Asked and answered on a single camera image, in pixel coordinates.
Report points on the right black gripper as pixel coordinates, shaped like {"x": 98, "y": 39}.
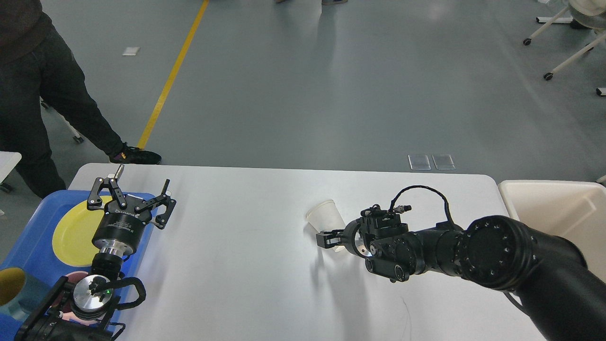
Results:
{"x": 351, "y": 238}

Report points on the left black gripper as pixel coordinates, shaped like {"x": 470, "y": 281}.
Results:
{"x": 121, "y": 227}

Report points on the white paper cup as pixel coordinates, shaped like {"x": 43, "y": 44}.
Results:
{"x": 325, "y": 217}

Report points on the yellow round plate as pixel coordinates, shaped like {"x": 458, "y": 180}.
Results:
{"x": 72, "y": 238}

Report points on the pink ribbed mug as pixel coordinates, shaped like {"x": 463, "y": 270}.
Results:
{"x": 73, "y": 277}

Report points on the dark teal mug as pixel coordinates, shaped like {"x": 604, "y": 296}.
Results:
{"x": 20, "y": 293}

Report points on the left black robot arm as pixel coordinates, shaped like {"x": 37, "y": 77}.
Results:
{"x": 83, "y": 311}

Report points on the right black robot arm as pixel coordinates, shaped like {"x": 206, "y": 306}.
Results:
{"x": 544, "y": 276}

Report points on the grey chair at left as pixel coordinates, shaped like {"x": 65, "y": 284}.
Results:
{"x": 78, "y": 139}

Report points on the blue plastic tray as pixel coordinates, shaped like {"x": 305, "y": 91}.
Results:
{"x": 33, "y": 251}

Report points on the white side table corner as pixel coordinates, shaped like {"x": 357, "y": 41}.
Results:
{"x": 8, "y": 161}

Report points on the person in dark clothes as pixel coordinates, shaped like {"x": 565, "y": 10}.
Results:
{"x": 36, "y": 64}

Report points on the beige plastic bin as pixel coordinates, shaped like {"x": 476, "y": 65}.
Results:
{"x": 570, "y": 209}

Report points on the white rolling stand legs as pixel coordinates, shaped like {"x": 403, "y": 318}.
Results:
{"x": 570, "y": 34}

